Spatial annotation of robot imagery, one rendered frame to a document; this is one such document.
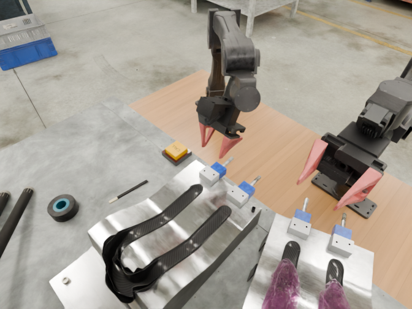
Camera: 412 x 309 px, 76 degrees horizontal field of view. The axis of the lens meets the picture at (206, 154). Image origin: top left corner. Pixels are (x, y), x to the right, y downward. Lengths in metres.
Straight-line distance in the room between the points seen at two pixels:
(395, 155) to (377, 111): 2.11
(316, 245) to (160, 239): 0.41
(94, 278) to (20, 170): 0.55
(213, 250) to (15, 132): 2.32
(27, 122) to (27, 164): 1.68
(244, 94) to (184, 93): 0.74
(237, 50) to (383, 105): 0.32
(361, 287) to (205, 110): 0.56
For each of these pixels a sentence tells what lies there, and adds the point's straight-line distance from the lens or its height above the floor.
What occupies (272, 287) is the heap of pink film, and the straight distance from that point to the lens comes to 0.65.
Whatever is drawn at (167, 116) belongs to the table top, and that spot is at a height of 0.80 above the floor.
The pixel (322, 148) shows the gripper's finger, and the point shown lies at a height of 1.23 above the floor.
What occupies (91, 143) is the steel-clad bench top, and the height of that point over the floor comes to 0.80.
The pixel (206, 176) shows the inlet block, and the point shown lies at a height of 0.92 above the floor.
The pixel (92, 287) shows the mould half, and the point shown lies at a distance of 0.75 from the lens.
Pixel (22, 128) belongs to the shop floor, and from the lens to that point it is 2.78.
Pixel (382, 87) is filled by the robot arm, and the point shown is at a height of 1.30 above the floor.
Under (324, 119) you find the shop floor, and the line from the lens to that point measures 2.60.
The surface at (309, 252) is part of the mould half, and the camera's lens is 0.78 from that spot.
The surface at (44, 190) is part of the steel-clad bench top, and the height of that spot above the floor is 0.80.
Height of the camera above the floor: 1.53
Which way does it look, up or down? 48 degrees down
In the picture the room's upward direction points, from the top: straight up
